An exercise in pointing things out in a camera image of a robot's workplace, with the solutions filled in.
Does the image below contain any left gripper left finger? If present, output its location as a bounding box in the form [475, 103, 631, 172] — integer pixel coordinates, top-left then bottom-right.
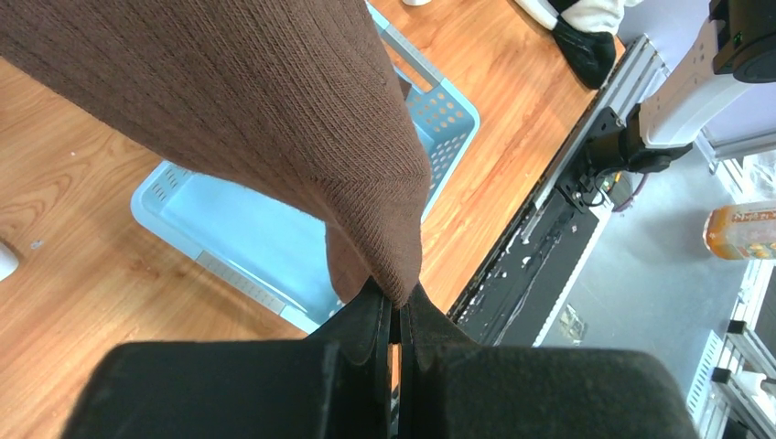
[63, 282, 392, 438]

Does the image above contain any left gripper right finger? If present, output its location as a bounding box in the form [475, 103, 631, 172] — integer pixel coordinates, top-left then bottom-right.
[400, 286, 696, 438]

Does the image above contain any light blue plastic basket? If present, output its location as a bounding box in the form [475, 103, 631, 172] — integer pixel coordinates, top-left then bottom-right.
[131, 10, 480, 333]

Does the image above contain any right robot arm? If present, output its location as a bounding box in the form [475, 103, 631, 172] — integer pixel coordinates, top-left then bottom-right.
[584, 1, 775, 177]

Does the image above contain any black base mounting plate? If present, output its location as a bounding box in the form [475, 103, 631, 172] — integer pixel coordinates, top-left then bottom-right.
[447, 105, 626, 348]

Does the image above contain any orange drink bottle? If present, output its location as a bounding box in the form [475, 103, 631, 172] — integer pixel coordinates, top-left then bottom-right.
[704, 200, 775, 261]

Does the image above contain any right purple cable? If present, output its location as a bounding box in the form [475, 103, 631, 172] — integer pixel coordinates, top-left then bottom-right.
[612, 172, 650, 214]

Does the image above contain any aluminium frame rail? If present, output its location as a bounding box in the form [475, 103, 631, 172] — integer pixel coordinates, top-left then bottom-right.
[514, 35, 689, 244]

